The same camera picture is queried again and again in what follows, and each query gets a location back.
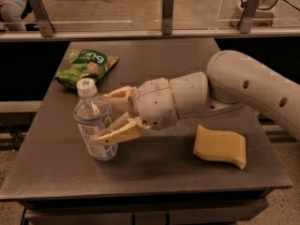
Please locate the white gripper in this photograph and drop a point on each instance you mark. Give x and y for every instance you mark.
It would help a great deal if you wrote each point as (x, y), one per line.
(155, 103)

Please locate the blue plastic water bottle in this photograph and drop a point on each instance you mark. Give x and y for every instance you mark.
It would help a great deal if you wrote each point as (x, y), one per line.
(93, 113)

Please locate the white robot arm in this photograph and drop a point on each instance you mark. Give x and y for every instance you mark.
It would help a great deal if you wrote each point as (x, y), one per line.
(230, 78)

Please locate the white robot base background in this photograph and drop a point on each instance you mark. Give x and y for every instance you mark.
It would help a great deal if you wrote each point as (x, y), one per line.
(264, 13)

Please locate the green snack bag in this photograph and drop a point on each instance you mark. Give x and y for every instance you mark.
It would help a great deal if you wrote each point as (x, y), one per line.
(85, 63)

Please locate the yellow sponge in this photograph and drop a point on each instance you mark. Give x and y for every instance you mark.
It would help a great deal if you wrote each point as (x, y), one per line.
(220, 146)

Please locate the seated person background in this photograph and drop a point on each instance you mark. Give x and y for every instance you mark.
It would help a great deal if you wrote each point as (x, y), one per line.
(11, 12)

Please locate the metal barrier rail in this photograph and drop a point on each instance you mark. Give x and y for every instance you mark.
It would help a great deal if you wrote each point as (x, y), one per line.
(256, 32)

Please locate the left metal barrier bracket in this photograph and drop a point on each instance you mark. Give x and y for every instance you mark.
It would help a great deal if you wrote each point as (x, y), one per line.
(44, 24)

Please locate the metal barrier bracket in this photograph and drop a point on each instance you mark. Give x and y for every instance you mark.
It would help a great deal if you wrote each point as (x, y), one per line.
(248, 15)
(44, 24)
(167, 17)

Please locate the middle metal barrier bracket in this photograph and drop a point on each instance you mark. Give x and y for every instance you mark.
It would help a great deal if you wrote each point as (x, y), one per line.
(167, 17)

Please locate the right metal barrier bracket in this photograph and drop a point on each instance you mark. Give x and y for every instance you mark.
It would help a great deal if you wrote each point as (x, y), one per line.
(248, 15)

